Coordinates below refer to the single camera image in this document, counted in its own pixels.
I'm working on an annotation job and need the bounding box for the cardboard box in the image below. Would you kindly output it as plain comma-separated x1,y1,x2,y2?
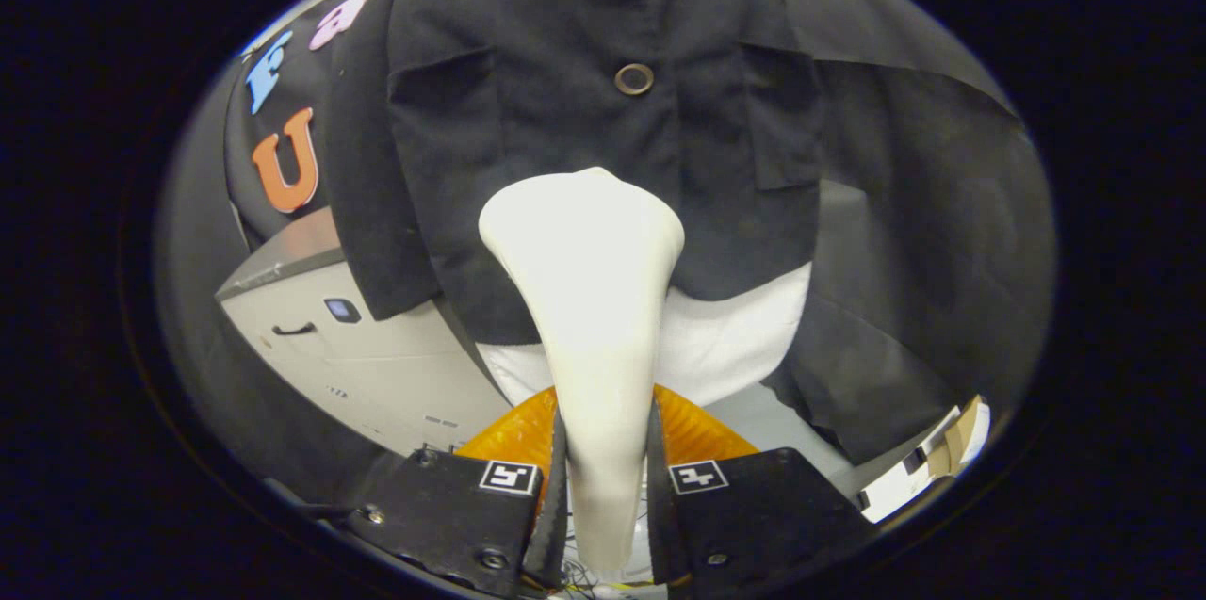
857,395,992,524

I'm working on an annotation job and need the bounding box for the white dress form mannequin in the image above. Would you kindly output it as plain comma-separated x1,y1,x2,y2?
476,261,813,409

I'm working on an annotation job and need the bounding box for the black backdrop cloth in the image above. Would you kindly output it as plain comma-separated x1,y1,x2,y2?
155,0,1056,511

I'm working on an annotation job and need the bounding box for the black jacket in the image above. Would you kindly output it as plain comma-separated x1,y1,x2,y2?
325,0,826,347

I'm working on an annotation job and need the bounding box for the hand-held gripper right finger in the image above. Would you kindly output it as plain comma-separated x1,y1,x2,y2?
645,383,872,597

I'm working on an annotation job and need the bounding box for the white garment steamer head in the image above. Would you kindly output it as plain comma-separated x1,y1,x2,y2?
478,167,686,573

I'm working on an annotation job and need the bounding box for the grey cabinet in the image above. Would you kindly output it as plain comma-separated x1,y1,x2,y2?
215,207,515,460

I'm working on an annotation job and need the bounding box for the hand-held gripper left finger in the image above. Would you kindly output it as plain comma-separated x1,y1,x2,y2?
344,385,570,599

